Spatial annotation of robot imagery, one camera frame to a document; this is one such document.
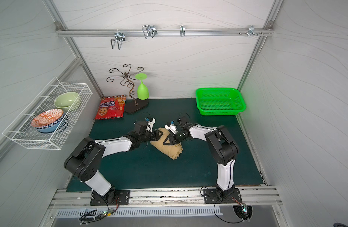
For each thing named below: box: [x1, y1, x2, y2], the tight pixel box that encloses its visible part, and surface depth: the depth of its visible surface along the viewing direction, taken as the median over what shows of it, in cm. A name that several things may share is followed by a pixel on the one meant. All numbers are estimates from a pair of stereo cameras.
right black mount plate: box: [203, 188, 243, 204], surface depth 75 cm
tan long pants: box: [149, 127, 183, 160], surface depth 87 cm
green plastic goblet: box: [135, 73, 149, 100], surface depth 97 cm
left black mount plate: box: [89, 190, 131, 206], surface depth 74 cm
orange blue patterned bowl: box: [31, 108, 66, 133], surface depth 62 cm
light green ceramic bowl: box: [53, 91, 79, 114], surface depth 73 cm
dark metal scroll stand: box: [106, 63, 149, 114], surface depth 100 cm
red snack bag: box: [94, 94, 128, 120], surface depth 113 cm
